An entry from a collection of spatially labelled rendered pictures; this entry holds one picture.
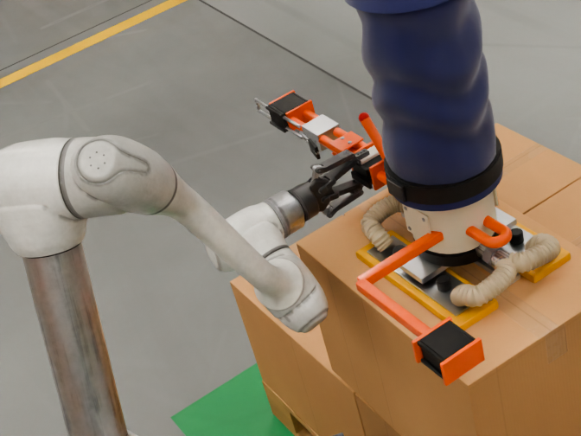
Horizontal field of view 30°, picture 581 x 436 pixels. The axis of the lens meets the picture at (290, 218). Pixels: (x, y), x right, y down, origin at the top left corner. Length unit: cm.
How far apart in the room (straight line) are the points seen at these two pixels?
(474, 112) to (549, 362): 50
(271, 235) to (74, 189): 60
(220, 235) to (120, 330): 197
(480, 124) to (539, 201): 110
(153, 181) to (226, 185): 271
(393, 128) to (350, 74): 296
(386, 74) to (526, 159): 138
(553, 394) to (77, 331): 92
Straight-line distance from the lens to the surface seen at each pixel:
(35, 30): 632
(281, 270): 209
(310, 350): 275
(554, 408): 221
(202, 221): 193
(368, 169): 230
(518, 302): 214
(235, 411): 344
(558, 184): 314
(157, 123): 499
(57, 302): 183
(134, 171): 168
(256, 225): 220
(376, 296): 199
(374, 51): 190
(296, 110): 257
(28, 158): 176
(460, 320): 209
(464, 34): 191
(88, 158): 167
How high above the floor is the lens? 241
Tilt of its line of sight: 36 degrees down
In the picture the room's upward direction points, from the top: 16 degrees counter-clockwise
